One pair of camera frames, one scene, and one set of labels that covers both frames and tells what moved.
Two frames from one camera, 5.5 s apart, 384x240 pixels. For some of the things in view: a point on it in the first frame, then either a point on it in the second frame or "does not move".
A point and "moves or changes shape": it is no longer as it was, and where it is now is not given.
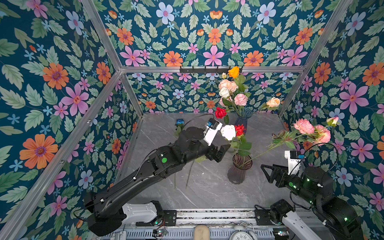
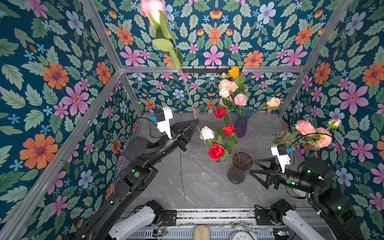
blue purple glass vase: [243, 116] does not move
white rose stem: [229, 132] moves or changes shape
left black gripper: [215, 152] to [181, 137]
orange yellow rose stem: [240, 84] does not move
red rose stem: [244, 147] to [232, 139]
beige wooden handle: [201, 232] does not move
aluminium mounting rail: [216, 216] does not move
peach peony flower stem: [232, 86] does not move
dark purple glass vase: [236, 171] does not move
